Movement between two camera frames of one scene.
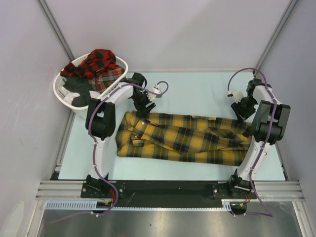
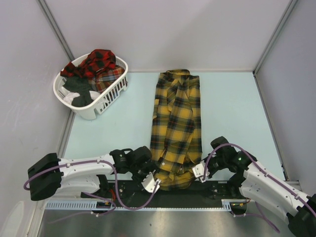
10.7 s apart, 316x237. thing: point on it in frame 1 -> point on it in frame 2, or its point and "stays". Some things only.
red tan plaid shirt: (104, 79) stays
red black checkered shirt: (96, 60) stays
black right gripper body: (245, 107) -> (215, 164)
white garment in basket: (69, 97) stays
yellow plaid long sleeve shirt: (199, 138) -> (176, 140)
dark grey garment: (81, 85) stays
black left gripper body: (141, 100) -> (140, 171)
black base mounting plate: (139, 192) stays
